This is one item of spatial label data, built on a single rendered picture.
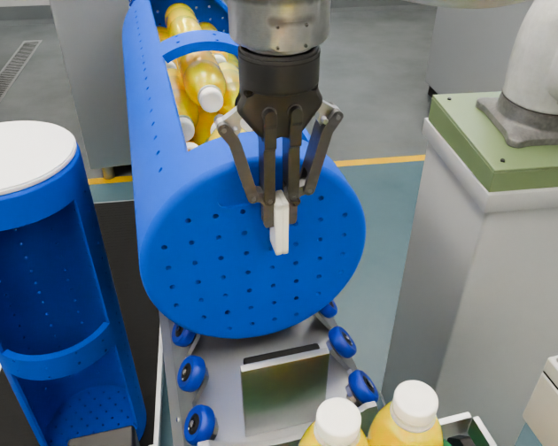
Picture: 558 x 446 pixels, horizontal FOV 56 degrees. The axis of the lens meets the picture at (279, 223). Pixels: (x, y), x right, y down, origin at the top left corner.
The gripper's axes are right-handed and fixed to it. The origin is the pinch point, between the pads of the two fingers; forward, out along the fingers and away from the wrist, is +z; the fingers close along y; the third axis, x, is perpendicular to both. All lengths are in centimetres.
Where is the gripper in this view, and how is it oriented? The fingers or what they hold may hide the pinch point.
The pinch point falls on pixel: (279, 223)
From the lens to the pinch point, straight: 59.9
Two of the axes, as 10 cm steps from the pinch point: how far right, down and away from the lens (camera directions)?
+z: 0.0, 8.1, 5.9
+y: 9.7, -1.5, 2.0
